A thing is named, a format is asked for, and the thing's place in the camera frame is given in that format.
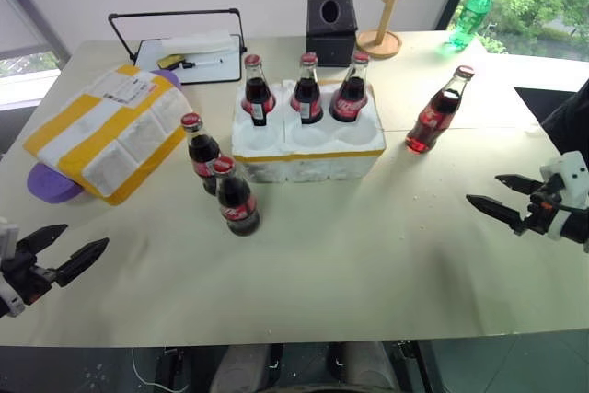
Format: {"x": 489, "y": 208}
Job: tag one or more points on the glass cola bottle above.
{"x": 432, "y": 119}
{"x": 237, "y": 206}
{"x": 307, "y": 96}
{"x": 201, "y": 149}
{"x": 257, "y": 91}
{"x": 348, "y": 100}

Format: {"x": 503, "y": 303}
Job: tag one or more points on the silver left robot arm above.
{"x": 3, "y": 309}

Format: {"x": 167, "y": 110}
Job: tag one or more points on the white foam bottle tray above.
{"x": 313, "y": 158}

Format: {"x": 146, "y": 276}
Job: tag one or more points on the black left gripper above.
{"x": 23, "y": 275}

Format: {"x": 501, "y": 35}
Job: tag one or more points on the purple plastic basin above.
{"x": 48, "y": 186}

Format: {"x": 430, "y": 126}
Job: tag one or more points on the green plastic soda bottle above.
{"x": 471, "y": 13}

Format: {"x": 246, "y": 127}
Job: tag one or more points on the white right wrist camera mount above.
{"x": 574, "y": 176}

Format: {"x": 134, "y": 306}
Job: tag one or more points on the wooden hanger stand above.
{"x": 384, "y": 38}

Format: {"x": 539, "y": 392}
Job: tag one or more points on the black tissue box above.
{"x": 331, "y": 43}

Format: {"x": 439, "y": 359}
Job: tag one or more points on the small whiteboard with black stand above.
{"x": 202, "y": 73}

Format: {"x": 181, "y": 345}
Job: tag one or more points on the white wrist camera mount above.
{"x": 6, "y": 236}
{"x": 574, "y": 176}

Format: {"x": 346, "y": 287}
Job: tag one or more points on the dark rounded shape under table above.
{"x": 241, "y": 367}
{"x": 363, "y": 365}

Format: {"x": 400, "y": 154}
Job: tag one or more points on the yellow and black eraser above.
{"x": 170, "y": 61}

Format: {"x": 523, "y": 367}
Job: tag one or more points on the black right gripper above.
{"x": 540, "y": 213}

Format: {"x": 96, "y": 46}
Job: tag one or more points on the white yellow-taped parcel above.
{"x": 108, "y": 135}

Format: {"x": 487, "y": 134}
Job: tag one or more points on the black table leg frame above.
{"x": 172, "y": 370}
{"x": 414, "y": 365}

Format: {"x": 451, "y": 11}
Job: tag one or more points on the whiteboard marker pen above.
{"x": 202, "y": 63}

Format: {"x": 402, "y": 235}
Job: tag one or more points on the person in dark clothing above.
{"x": 568, "y": 119}

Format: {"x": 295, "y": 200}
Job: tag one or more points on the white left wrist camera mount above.
{"x": 6, "y": 236}

